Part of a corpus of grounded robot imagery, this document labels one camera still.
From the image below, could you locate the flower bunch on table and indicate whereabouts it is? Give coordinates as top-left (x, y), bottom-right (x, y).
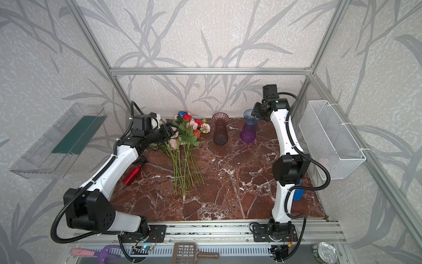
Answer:
top-left (150, 111), bottom-right (211, 198)

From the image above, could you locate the metal tin can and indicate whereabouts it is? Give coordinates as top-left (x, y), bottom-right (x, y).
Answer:
top-left (312, 242), bottom-right (338, 264)

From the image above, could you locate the brown plastic scoop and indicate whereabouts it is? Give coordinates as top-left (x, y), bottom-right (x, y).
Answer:
top-left (171, 243), bottom-right (219, 264)

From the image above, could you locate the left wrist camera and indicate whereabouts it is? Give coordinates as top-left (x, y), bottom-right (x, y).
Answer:
top-left (131, 112), bottom-right (161, 137)

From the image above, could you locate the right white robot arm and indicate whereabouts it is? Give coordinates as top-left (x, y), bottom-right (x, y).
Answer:
top-left (249, 84), bottom-right (331, 244)

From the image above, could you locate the purple glass vase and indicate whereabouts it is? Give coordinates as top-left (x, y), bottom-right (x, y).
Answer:
top-left (240, 110), bottom-right (259, 144)

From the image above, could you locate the red handheld tool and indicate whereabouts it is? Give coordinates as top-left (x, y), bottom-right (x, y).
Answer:
top-left (122, 156), bottom-right (147, 186)

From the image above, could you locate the clear plastic tray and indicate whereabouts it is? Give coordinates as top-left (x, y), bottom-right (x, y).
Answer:
top-left (10, 103), bottom-right (107, 179)

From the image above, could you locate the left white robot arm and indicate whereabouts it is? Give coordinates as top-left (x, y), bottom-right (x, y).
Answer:
top-left (50, 102), bottom-right (176, 244)

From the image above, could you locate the blue scoop brush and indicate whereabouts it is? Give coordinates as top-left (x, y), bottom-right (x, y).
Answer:
top-left (293, 189), bottom-right (304, 201)

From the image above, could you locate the dark red glass vase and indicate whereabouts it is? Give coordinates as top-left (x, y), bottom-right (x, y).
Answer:
top-left (212, 112), bottom-right (229, 146)

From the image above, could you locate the white wire basket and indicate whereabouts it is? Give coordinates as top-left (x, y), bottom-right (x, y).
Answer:
top-left (299, 100), bottom-right (366, 180)

